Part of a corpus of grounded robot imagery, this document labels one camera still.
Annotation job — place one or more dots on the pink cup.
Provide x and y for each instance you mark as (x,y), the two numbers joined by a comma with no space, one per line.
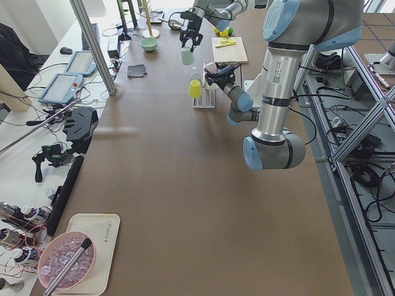
(211,67)

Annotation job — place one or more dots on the green cup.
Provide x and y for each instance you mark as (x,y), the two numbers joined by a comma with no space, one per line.
(187,56)

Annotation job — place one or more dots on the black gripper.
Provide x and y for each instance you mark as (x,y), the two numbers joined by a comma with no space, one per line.
(194,25)
(216,81)

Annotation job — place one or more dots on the white wire cup rack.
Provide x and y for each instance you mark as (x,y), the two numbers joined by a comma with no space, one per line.
(207,99)

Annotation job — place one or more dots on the wooden mug tree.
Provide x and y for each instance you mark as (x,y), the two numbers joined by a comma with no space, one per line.
(150,32)

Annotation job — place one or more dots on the blue teach pendant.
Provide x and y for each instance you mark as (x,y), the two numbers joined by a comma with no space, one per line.
(82,63)
(62,88)

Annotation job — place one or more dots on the grey folded cloth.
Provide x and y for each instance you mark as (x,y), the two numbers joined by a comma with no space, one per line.
(138,70)

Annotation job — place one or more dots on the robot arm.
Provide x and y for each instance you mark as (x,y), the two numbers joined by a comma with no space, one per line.
(290,28)
(201,10)

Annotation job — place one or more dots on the pink bowl with ice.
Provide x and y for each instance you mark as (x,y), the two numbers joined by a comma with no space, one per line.
(58,253)

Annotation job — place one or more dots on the bamboo cutting board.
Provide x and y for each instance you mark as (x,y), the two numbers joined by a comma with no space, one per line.
(230,55)

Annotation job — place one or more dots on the grey cup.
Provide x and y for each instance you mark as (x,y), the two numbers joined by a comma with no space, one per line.
(196,76)

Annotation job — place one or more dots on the beige tray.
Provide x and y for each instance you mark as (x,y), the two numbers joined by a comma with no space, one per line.
(102,229)

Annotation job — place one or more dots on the green bowl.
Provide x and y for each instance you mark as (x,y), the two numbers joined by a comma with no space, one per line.
(149,44)

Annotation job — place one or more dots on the yellow plastic knife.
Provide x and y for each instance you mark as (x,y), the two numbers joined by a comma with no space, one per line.
(224,45)

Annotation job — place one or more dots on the yellow cup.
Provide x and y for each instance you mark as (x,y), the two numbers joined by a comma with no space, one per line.
(195,89)

